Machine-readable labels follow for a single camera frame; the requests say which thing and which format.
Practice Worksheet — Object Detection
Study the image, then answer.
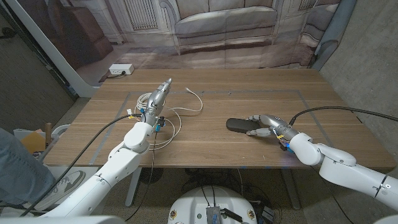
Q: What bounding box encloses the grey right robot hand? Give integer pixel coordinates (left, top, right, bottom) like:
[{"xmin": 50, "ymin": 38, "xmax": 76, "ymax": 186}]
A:
[{"xmin": 245, "ymin": 114, "xmax": 299, "ymax": 141}]

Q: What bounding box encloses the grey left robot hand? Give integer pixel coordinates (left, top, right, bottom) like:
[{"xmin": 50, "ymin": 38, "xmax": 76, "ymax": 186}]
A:
[{"xmin": 141, "ymin": 77, "xmax": 173, "ymax": 126}]

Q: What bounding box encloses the white Ethernet cable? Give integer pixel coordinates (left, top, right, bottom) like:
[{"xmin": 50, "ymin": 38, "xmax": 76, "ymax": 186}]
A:
[{"xmin": 134, "ymin": 87, "xmax": 204, "ymax": 151}]

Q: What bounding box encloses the black glasses case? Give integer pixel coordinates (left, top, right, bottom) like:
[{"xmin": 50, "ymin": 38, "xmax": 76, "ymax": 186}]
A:
[{"xmin": 226, "ymin": 118, "xmax": 262, "ymax": 134}]

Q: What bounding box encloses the white power strip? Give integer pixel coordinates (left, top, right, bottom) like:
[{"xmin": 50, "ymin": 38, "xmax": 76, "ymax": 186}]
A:
[{"xmin": 108, "ymin": 63, "xmax": 135, "ymax": 75}]

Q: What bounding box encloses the white table leg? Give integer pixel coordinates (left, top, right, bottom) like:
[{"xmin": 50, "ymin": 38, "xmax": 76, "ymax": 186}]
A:
[
  {"xmin": 281, "ymin": 167, "xmax": 302, "ymax": 210},
  {"xmin": 124, "ymin": 167, "xmax": 142, "ymax": 207}
]

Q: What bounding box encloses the printed sofa room backdrop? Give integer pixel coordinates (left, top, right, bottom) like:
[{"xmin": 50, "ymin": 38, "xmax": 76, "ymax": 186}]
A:
[{"xmin": 15, "ymin": 0, "xmax": 343, "ymax": 87}]

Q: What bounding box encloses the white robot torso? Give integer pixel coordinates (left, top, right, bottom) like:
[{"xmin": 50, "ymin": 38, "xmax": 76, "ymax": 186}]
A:
[{"xmin": 167, "ymin": 185, "xmax": 258, "ymax": 224}]

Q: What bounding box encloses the grey rolled backdrop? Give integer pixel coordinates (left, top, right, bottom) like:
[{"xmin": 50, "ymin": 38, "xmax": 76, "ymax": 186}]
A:
[{"xmin": 312, "ymin": 0, "xmax": 358, "ymax": 72}]

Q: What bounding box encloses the grey finned electronics box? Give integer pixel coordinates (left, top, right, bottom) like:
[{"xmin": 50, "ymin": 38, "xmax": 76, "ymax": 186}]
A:
[{"xmin": 206, "ymin": 205, "xmax": 222, "ymax": 224}]

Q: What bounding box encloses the grey and white sneaker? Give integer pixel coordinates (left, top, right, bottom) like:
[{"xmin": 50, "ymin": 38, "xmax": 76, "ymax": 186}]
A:
[{"xmin": 33, "ymin": 170, "xmax": 86, "ymax": 212}]

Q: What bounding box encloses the white leaning board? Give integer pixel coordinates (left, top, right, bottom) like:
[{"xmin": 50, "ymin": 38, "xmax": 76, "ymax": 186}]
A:
[{"xmin": 4, "ymin": 0, "xmax": 100, "ymax": 98}]

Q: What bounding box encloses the brown cardboard box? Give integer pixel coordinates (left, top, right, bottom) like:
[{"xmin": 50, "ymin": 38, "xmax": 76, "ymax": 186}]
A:
[{"xmin": 20, "ymin": 130, "xmax": 47, "ymax": 154}]

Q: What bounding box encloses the person in blue jeans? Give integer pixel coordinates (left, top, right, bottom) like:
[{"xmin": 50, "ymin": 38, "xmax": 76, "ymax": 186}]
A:
[{"xmin": 0, "ymin": 126, "xmax": 56, "ymax": 208}]

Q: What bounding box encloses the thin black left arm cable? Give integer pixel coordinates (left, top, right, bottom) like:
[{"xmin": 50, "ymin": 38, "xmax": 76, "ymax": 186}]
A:
[{"xmin": 124, "ymin": 130, "xmax": 158, "ymax": 222}]

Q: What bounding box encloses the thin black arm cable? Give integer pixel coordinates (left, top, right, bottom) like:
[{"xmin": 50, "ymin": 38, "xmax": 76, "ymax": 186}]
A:
[
  {"xmin": 309, "ymin": 165, "xmax": 355, "ymax": 224},
  {"xmin": 124, "ymin": 130, "xmax": 158, "ymax": 222}
]

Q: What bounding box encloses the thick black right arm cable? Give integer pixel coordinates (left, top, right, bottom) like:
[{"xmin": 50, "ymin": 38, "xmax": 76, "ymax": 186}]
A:
[{"xmin": 288, "ymin": 106, "xmax": 398, "ymax": 126}]

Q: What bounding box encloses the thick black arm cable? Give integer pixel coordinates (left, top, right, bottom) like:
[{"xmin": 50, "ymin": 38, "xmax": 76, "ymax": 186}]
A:
[
  {"xmin": 288, "ymin": 106, "xmax": 398, "ymax": 126},
  {"xmin": 20, "ymin": 114, "xmax": 143, "ymax": 218}
]

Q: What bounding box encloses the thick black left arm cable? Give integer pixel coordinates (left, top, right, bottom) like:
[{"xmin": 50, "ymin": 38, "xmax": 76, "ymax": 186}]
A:
[{"xmin": 20, "ymin": 114, "xmax": 143, "ymax": 218}]

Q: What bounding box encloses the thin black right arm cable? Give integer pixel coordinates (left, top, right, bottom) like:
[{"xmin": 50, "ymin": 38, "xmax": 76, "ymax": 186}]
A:
[{"xmin": 309, "ymin": 165, "xmax": 355, "ymax": 224}]

